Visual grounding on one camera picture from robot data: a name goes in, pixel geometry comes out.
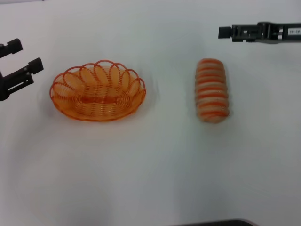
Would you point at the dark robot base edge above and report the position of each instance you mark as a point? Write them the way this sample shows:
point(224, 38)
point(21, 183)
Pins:
point(211, 223)

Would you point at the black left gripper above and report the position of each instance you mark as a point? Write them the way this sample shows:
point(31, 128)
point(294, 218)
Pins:
point(3, 91)

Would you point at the orange striped bread loaf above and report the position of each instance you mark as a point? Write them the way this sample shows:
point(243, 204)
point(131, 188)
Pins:
point(211, 94)

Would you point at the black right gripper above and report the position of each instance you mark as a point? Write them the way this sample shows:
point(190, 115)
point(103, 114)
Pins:
point(277, 33)

